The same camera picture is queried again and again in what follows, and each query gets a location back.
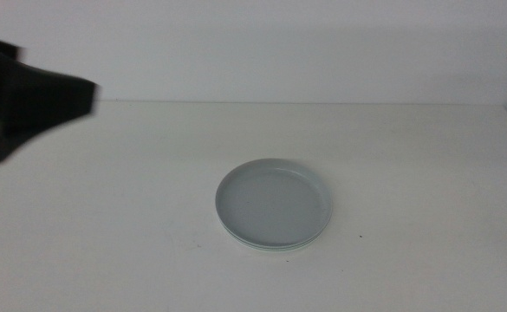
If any grey shallow bowl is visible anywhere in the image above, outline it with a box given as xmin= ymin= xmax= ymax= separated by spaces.
xmin=215 ymin=158 xmax=334 ymax=249

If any pale green shallow bowl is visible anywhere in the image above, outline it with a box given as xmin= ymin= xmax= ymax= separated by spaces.
xmin=218 ymin=218 xmax=332 ymax=251

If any white shallow bowl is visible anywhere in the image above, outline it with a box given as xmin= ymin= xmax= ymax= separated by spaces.
xmin=224 ymin=227 xmax=326 ymax=254

